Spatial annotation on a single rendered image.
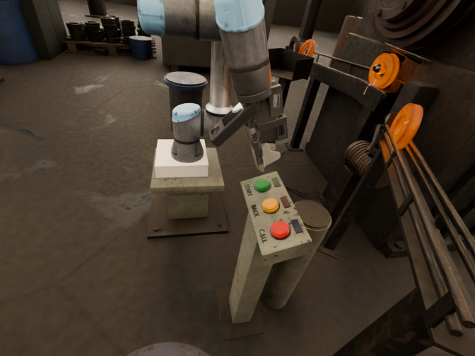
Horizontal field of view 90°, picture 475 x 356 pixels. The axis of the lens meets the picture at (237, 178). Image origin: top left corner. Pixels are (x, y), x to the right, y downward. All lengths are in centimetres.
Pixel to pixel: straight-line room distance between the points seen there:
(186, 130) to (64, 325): 84
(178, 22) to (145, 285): 95
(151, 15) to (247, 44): 19
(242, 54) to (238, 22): 5
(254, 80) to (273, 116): 10
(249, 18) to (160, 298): 99
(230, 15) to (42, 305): 114
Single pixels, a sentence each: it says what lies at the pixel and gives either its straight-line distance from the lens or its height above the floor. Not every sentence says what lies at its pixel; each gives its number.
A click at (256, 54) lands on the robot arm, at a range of 44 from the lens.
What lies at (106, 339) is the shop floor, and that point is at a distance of 110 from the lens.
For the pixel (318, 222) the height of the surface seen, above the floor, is 52.
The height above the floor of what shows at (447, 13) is 102.
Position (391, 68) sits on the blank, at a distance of 138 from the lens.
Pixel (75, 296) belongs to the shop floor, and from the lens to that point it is 120.
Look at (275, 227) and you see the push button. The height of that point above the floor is 61.
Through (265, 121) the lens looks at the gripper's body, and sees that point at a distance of 50.
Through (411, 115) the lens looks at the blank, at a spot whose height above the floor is 76.
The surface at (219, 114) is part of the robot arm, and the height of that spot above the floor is 60.
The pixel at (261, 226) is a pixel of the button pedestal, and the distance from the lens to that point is 56.
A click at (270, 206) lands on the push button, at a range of 58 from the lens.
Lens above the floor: 101
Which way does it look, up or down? 39 degrees down
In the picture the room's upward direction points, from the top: 9 degrees clockwise
